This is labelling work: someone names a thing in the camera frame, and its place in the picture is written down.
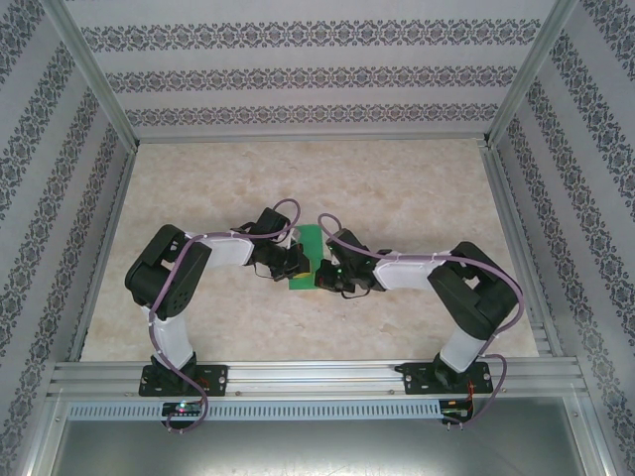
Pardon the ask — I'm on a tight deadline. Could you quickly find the aluminium mounting rail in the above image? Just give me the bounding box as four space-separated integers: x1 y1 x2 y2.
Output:
47 360 589 398

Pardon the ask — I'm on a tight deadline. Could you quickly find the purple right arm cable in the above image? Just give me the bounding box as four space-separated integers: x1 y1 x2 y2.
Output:
317 213 527 430

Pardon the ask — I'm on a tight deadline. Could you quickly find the controller circuit board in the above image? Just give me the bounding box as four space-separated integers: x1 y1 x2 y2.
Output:
440 399 475 422
162 402 204 422

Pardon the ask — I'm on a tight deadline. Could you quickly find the slotted grey cable duct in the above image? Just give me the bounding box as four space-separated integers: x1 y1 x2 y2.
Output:
66 400 443 420

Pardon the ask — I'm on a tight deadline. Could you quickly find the green paper sheet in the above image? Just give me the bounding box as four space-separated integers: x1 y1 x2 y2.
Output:
288 225 324 292

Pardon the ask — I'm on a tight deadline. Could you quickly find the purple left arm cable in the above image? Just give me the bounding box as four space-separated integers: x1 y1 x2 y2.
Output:
147 197 305 435

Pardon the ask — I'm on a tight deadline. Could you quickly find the aluminium side rail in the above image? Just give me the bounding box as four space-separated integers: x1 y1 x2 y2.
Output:
68 146 139 363
477 143 565 358

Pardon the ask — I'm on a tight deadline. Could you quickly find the left controller circuit board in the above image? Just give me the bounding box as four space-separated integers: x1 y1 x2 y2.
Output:
162 402 204 422

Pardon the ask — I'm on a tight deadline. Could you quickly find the right controller circuit board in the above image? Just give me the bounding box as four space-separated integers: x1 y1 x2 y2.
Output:
440 399 475 422

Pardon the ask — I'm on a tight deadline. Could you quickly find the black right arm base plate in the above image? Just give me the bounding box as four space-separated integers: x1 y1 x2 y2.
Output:
395 361 490 397

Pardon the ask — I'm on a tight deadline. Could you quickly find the grey metal sheet panel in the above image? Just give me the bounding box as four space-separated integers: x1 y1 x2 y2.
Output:
29 391 611 476

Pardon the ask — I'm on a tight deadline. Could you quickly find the aluminium frame post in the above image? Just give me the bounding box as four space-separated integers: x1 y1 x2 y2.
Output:
482 0 581 148
42 0 141 150

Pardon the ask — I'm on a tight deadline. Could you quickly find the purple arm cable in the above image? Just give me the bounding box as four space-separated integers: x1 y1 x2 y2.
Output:
147 197 305 435
317 213 527 430

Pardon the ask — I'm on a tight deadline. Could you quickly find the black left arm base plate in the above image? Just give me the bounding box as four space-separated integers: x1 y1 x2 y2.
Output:
139 364 230 398

